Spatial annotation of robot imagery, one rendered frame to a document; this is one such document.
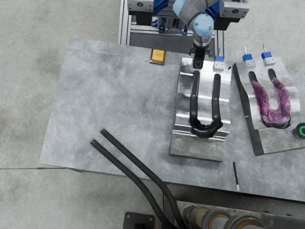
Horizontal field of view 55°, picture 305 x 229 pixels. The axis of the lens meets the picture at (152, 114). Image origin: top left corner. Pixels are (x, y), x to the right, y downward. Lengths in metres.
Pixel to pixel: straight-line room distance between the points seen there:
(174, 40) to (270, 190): 1.35
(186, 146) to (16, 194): 1.43
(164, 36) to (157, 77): 0.84
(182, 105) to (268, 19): 1.72
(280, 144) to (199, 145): 0.38
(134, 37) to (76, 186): 1.22
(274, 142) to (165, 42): 1.23
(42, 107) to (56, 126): 0.94
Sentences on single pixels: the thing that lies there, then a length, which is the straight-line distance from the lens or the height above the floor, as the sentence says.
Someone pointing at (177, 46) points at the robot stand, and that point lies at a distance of 2.35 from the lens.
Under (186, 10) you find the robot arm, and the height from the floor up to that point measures 1.27.
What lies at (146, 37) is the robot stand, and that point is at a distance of 2.36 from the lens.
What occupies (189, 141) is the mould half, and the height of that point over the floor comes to 0.86.
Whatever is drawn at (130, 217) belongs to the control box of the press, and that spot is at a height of 0.01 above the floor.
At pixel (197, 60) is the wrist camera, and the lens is 1.34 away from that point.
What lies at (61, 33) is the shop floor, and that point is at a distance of 2.70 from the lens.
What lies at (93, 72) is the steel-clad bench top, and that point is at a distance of 1.60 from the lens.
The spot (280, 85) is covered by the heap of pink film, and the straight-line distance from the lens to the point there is 1.62.
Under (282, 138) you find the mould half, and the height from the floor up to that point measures 0.91.
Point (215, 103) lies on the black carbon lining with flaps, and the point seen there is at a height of 0.89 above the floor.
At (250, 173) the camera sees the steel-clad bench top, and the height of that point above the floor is 0.80.
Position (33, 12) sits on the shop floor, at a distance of 2.87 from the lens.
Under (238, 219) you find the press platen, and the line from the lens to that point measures 0.76.
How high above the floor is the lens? 2.25
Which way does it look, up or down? 74 degrees down
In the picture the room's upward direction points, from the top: 11 degrees clockwise
